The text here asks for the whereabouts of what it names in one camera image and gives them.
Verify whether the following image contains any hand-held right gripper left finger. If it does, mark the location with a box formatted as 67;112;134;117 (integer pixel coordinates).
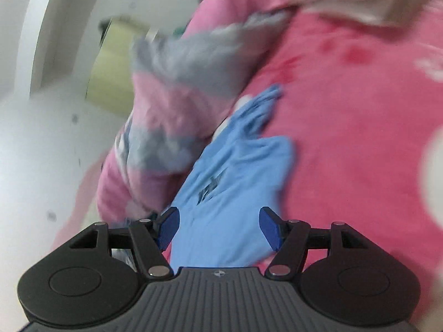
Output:
69;207;181;279

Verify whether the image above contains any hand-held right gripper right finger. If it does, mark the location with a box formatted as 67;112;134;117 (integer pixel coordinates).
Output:
259;207;372;280

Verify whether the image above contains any light blue t-shirt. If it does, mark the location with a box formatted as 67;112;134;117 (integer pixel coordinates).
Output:
169;84;295;268

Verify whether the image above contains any pink grey floral quilt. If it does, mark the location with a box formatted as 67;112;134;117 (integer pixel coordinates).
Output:
97;10;293;222

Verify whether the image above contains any pink floral plush blanket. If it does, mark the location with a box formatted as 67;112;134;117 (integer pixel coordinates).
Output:
159;3;443;332

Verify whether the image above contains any pale yellow-green cabinet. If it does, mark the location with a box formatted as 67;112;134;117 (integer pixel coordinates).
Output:
85;15;139;111

